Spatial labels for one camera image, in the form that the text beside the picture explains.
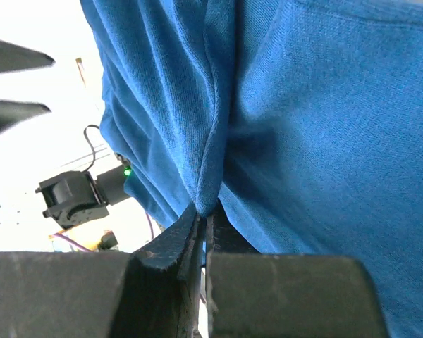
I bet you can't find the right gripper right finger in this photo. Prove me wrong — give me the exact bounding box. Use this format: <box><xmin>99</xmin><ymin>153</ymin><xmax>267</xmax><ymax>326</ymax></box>
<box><xmin>205</xmin><ymin>200</ymin><xmax>257</xmax><ymax>254</ymax></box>

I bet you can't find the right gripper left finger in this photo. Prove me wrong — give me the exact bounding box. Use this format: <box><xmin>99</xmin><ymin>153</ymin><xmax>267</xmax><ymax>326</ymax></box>
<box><xmin>112</xmin><ymin>205</ymin><xmax>202</xmax><ymax>337</ymax></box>

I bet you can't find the blue t-shirt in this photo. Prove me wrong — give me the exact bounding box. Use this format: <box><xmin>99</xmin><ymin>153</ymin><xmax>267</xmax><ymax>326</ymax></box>
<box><xmin>81</xmin><ymin>1</ymin><xmax>423</xmax><ymax>337</ymax></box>

